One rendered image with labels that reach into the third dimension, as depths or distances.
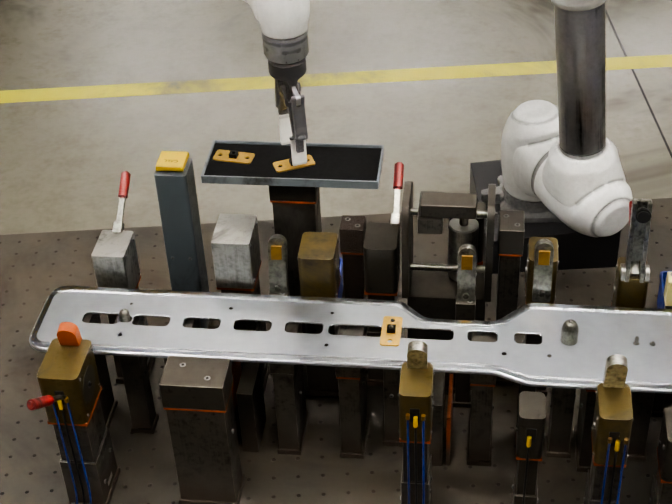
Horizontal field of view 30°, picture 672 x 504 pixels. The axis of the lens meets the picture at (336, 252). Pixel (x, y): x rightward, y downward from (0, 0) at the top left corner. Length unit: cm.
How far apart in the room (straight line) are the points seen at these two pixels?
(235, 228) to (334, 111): 251
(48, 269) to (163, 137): 183
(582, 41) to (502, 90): 257
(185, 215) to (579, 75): 88
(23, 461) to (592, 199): 133
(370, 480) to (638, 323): 62
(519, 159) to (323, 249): 62
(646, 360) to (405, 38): 331
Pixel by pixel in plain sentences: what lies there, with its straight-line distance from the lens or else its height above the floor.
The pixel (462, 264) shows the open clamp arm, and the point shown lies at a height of 107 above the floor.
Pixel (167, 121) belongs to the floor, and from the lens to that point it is 504.
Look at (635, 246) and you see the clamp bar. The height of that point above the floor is 112.
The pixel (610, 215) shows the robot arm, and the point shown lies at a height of 99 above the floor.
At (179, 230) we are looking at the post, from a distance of 275.
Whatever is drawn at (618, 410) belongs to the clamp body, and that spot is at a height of 104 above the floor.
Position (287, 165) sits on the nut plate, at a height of 116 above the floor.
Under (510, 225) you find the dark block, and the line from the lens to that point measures 251.
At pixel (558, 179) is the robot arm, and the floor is 104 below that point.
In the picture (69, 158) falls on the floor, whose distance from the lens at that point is 491.
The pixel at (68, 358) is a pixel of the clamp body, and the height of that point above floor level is 106.
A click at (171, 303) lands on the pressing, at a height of 100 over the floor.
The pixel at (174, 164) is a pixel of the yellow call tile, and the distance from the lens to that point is 266.
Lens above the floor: 262
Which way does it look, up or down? 38 degrees down
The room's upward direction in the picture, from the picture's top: 3 degrees counter-clockwise
